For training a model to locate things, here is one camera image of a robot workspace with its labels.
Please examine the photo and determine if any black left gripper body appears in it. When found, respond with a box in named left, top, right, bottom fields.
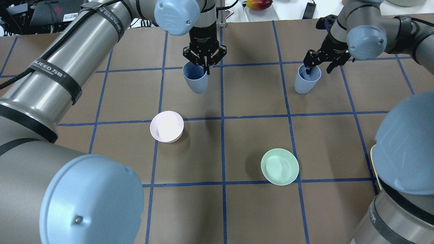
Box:
left=183, top=27, right=227, bottom=65

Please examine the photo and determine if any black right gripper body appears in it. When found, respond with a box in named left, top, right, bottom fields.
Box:
left=303, top=35, right=352, bottom=66

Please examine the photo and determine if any blue cup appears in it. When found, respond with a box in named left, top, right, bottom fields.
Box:
left=182, top=62, right=208, bottom=94
left=294, top=64, right=321, bottom=94

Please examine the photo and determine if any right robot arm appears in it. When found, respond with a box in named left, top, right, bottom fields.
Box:
left=295, top=0, right=434, bottom=244

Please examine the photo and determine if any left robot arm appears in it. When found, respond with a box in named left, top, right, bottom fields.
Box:
left=1, top=0, right=226, bottom=244

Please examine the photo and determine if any black power adapter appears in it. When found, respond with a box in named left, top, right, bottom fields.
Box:
left=302, top=2, right=316, bottom=19

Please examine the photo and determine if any clear plastic tray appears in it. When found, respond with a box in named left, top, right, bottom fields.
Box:
left=243, top=4, right=279, bottom=22

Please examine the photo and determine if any red mango fruit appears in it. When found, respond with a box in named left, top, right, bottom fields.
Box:
left=245, top=0, right=273, bottom=10

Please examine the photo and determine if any pink bowl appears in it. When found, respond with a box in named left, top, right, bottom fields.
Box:
left=150, top=111, right=184, bottom=143

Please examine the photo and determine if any green bowl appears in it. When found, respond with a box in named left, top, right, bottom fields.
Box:
left=260, top=148, right=300, bottom=186

